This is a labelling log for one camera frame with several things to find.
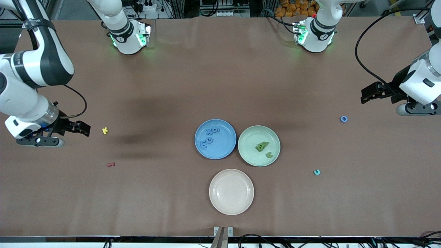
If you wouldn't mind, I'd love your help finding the orange objects pile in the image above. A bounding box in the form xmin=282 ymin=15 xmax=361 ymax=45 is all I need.
xmin=275 ymin=0 xmax=319 ymax=18

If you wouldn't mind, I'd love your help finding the green plate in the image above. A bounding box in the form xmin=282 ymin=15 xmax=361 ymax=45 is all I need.
xmin=238 ymin=125 xmax=281 ymax=167

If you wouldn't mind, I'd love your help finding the blue plate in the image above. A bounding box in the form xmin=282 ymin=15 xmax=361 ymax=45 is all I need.
xmin=194 ymin=119 xmax=237 ymax=160

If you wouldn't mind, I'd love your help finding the beige plate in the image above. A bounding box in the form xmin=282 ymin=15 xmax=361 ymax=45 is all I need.
xmin=209 ymin=168 xmax=255 ymax=216

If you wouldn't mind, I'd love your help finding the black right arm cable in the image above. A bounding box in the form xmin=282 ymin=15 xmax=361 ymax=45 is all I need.
xmin=14 ymin=0 xmax=87 ymax=119

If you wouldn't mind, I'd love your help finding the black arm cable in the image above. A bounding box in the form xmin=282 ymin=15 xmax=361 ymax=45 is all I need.
xmin=355 ymin=7 xmax=433 ymax=99
xmin=14 ymin=0 xmax=87 ymax=119

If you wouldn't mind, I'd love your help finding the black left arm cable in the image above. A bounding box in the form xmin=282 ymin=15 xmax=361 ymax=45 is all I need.
xmin=355 ymin=7 xmax=433 ymax=99

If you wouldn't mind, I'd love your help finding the aluminium frame profile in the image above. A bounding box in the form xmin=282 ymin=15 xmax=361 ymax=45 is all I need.
xmin=413 ymin=5 xmax=432 ymax=24

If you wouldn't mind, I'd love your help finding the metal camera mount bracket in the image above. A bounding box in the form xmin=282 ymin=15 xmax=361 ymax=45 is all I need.
xmin=211 ymin=226 xmax=234 ymax=248

